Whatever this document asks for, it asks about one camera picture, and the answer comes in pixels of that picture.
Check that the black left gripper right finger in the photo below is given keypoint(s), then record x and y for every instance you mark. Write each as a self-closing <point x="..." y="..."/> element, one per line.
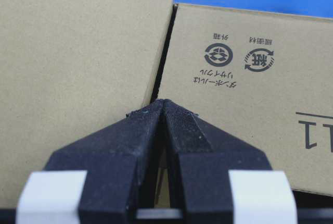
<point x="217" y="178"/>

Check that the brown cardboard box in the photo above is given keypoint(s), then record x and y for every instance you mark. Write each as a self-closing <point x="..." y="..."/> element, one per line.
<point x="72" y="67"/>

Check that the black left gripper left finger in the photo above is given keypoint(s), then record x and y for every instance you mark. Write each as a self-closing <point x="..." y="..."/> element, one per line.
<point x="95" y="179"/>

